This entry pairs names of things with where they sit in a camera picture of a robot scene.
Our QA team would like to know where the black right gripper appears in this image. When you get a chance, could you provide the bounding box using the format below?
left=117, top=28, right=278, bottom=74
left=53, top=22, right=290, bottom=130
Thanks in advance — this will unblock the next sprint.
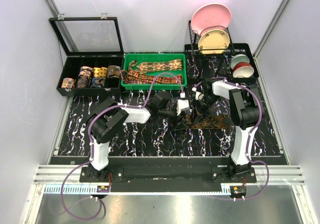
left=192, top=95, right=220, bottom=126

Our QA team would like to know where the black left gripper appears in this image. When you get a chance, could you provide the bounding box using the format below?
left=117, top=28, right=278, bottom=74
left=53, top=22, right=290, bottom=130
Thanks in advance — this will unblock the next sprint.
left=158, top=106, right=188, bottom=130

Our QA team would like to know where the black key pattern tie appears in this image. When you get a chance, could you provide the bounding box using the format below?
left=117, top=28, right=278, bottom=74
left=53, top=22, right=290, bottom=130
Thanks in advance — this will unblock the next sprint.
left=184, top=115, right=234, bottom=130

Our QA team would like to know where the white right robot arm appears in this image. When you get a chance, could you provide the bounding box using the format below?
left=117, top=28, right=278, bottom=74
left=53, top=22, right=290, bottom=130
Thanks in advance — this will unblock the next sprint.
left=192, top=77, right=264, bottom=183

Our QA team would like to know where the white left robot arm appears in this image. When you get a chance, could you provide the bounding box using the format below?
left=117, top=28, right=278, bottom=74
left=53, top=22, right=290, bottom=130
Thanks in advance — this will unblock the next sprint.
left=84, top=91, right=182, bottom=182

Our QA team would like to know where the red bowl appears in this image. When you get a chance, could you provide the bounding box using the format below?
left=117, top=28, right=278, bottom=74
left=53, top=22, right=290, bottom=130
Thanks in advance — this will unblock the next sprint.
left=232, top=62, right=255, bottom=78

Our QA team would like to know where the black dish tray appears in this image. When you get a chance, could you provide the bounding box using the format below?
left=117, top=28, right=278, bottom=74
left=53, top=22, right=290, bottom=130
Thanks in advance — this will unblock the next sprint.
left=184, top=43, right=259, bottom=85

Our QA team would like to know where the cream ikat pattern tie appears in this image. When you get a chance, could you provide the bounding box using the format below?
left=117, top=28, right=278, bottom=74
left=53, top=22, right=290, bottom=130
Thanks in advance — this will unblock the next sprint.
left=128, top=59, right=183, bottom=74

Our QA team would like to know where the pale green bowl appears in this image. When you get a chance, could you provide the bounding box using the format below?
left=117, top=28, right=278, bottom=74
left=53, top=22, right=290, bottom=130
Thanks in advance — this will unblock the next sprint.
left=230, top=54, right=250, bottom=70

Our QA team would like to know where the red multicolour checked tie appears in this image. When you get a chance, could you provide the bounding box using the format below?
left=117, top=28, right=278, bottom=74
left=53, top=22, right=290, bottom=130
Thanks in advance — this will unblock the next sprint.
left=120, top=70, right=183, bottom=84

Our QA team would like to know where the yellow floral plate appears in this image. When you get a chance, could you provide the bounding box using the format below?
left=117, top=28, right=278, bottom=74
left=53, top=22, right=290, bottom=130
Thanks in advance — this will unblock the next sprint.
left=198, top=29, right=231, bottom=55

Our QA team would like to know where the green plastic tray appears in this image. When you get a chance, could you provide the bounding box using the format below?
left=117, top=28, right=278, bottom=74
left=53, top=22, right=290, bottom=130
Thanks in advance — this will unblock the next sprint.
left=121, top=53, right=187, bottom=91

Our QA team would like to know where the rolled tie brown olive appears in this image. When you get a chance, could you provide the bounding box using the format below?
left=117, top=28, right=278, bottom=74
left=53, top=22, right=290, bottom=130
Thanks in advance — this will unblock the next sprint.
left=106, top=65, right=121, bottom=79

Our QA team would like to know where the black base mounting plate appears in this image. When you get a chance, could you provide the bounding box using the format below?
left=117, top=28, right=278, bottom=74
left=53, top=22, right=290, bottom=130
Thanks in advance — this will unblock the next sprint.
left=79, top=165, right=257, bottom=184

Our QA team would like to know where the rolled tie dark blue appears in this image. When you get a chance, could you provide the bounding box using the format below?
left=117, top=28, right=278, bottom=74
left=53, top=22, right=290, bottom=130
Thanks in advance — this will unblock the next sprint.
left=89, top=77, right=106, bottom=88

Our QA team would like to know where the rolled tie yellow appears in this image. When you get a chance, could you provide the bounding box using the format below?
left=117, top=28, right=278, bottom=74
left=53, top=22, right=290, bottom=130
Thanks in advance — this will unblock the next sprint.
left=93, top=67, right=108, bottom=78

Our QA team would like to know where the pink plate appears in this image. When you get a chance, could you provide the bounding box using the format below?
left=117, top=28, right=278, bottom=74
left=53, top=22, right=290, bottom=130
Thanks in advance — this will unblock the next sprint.
left=190, top=3, right=232, bottom=34

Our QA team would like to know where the black tie storage box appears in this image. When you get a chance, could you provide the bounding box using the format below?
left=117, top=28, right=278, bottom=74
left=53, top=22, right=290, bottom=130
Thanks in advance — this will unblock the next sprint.
left=56, top=55, right=124, bottom=97

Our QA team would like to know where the rolled tie dark floral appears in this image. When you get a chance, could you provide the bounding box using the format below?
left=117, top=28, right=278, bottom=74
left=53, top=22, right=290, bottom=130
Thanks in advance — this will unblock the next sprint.
left=75, top=76, right=91, bottom=89

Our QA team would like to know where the rolled tie pink paisley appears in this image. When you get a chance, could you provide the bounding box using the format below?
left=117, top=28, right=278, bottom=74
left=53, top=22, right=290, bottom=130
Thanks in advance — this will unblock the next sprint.
left=78, top=66, right=94, bottom=78

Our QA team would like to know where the rolled tie blue orange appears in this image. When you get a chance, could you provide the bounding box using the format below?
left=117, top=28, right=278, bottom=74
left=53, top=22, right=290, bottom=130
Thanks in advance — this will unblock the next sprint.
left=61, top=77, right=75, bottom=89

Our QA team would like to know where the glass box lid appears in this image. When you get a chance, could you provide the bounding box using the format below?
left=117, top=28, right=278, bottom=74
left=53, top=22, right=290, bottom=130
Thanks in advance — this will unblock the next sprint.
left=48, top=16, right=124, bottom=56

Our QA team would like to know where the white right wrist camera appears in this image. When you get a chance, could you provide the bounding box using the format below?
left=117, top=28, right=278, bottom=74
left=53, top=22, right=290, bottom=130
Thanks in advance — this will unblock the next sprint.
left=192, top=87, right=204, bottom=101

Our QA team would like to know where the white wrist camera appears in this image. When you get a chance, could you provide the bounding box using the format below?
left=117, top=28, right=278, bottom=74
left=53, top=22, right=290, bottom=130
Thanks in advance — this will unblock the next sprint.
left=192, top=87, right=204, bottom=101
left=176, top=99, right=190, bottom=116

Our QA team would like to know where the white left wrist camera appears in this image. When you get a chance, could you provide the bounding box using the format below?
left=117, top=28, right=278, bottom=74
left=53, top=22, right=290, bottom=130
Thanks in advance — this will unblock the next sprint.
left=176, top=99, right=190, bottom=116

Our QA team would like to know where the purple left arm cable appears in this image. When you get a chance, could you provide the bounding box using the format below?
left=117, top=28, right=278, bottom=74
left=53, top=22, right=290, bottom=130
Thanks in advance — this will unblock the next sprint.
left=60, top=72, right=186, bottom=221

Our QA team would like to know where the black wire dish rack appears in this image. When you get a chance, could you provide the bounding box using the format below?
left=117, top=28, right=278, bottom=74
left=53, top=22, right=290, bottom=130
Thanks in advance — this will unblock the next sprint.
left=185, top=21, right=235, bottom=56

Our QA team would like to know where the aluminium frame rail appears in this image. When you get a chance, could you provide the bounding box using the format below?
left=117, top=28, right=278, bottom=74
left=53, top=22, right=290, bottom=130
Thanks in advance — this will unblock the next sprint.
left=34, top=164, right=305, bottom=186

